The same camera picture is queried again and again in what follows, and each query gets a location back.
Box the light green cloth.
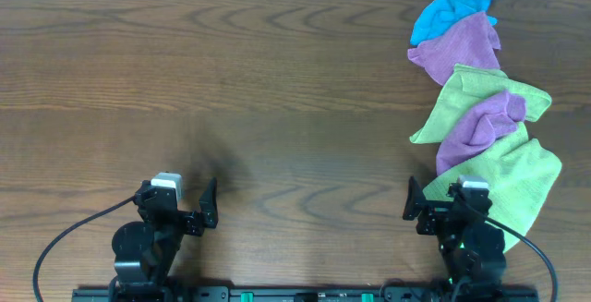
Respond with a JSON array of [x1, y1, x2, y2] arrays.
[[423, 123, 562, 236]]

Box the blue cloth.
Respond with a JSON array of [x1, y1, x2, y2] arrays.
[[410, 0, 494, 46]]

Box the lower purple cloth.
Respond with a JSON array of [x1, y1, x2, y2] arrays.
[[436, 91, 526, 175]]

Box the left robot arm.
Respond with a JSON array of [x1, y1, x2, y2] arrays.
[[108, 173, 218, 301]]

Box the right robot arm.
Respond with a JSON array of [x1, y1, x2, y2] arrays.
[[403, 175, 507, 301]]

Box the left black cable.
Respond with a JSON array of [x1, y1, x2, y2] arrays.
[[31, 195, 138, 302]]

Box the black cable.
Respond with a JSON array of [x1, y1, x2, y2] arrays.
[[454, 195, 560, 302], [31, 195, 138, 302]]

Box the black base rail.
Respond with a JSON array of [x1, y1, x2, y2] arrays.
[[71, 284, 540, 302]]

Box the right black cable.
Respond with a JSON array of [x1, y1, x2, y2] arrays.
[[454, 195, 560, 302]]

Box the olive green cloth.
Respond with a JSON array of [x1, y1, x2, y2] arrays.
[[409, 64, 552, 144]]

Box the purple cloth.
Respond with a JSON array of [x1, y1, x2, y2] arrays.
[[436, 91, 526, 175], [407, 11, 501, 85]]

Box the upper purple cloth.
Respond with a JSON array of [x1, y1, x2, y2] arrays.
[[407, 11, 501, 85]]

